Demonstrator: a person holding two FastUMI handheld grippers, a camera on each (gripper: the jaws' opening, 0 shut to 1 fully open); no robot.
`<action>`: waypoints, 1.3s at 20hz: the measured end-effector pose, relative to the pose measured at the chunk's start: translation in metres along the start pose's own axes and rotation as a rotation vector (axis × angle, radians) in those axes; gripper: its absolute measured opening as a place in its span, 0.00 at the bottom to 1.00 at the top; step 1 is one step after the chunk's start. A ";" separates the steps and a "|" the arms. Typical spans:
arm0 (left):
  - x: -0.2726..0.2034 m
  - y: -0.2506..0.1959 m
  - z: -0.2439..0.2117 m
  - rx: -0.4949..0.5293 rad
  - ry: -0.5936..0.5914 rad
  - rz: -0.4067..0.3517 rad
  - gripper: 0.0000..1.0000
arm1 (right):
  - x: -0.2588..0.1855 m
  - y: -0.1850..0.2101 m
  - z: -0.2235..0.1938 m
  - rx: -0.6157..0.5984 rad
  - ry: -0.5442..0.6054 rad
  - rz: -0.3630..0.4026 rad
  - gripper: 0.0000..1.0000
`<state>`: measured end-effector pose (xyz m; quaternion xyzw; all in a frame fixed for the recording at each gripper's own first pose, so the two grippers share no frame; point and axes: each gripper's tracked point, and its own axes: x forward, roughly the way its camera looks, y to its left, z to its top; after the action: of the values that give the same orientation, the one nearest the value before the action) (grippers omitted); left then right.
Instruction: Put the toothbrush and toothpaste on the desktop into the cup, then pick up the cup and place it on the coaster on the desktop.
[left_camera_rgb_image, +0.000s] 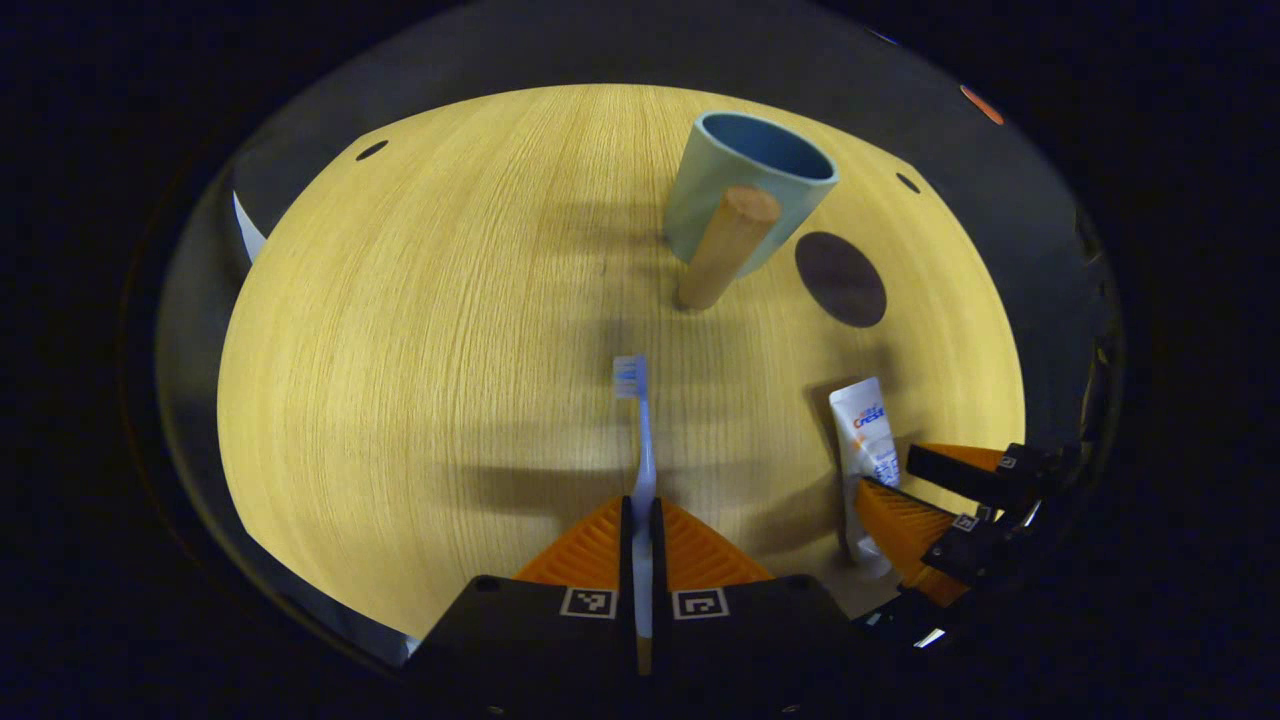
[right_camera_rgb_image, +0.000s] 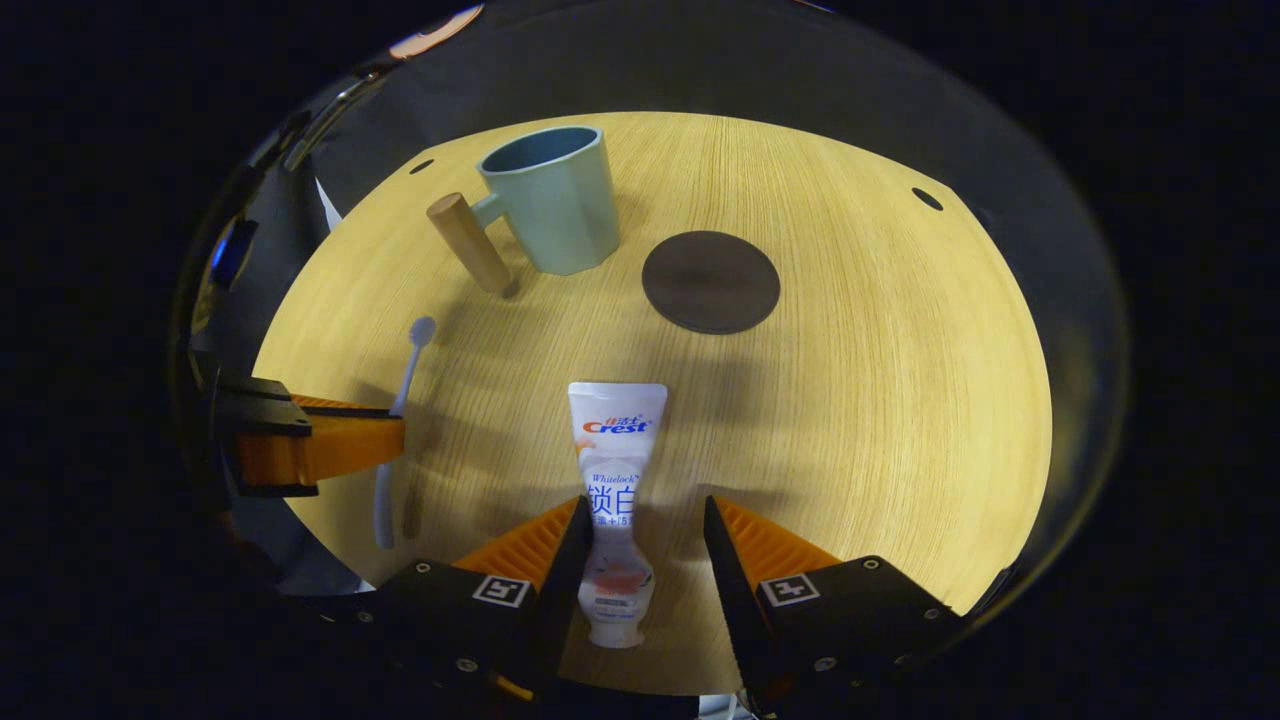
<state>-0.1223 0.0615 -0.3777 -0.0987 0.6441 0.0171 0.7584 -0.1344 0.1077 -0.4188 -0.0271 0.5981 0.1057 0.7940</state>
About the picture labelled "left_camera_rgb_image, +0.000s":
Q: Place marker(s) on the white toothpaste tube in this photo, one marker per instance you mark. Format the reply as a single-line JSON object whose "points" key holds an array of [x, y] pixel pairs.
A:
{"points": [[865, 440]]}

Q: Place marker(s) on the dark round coaster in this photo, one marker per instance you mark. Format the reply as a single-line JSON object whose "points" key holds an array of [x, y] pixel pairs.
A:
{"points": [[840, 280]]}

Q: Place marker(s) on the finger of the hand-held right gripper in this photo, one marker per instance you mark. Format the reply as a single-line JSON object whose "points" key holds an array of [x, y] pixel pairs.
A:
{"points": [[900, 520], [950, 475]]}

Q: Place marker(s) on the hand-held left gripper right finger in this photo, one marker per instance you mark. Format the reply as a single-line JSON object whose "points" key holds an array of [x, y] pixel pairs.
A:
{"points": [[750, 640]]}

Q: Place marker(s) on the wooden desktop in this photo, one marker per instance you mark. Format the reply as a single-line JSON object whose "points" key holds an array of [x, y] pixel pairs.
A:
{"points": [[430, 350]]}

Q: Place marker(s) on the light blue toothbrush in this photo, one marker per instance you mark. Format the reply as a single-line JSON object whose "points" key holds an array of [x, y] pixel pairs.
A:
{"points": [[645, 450]]}

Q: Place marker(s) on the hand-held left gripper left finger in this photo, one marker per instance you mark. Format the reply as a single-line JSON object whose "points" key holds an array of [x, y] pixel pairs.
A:
{"points": [[530, 640]]}

